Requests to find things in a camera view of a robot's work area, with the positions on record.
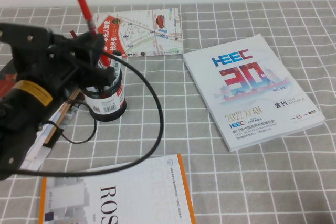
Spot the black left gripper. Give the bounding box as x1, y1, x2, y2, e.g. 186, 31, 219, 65
46, 31, 117, 91

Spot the red pen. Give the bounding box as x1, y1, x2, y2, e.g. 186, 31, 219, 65
72, 0, 111, 68

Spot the black mesh pen holder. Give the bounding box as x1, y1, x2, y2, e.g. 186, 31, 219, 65
83, 58, 127, 122

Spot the white marker black cap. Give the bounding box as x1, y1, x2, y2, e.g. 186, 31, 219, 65
109, 50, 123, 76

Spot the map cover red book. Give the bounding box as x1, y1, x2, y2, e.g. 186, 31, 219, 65
90, 8, 183, 58

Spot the tan-edged booklet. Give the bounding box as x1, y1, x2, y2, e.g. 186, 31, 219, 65
43, 89, 82, 146

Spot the grey white-grid tablecloth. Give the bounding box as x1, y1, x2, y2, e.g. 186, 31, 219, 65
0, 0, 336, 224

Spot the red white AgileX brochure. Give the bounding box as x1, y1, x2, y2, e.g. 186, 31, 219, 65
0, 56, 19, 99

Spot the stack of books underneath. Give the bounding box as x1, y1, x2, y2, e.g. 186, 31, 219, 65
20, 98, 81, 172

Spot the orange-edged ROS book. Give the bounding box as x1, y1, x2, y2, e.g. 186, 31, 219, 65
38, 153, 197, 224

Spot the white HEEC catalogue book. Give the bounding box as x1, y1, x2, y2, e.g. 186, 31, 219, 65
183, 34, 326, 153

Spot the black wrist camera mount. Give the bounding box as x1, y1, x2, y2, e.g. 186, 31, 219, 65
0, 22, 53, 51

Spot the thick black cable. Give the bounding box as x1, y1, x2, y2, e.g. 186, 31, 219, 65
0, 50, 165, 182

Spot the thin black cable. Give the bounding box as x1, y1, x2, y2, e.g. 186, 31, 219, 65
39, 98, 98, 145

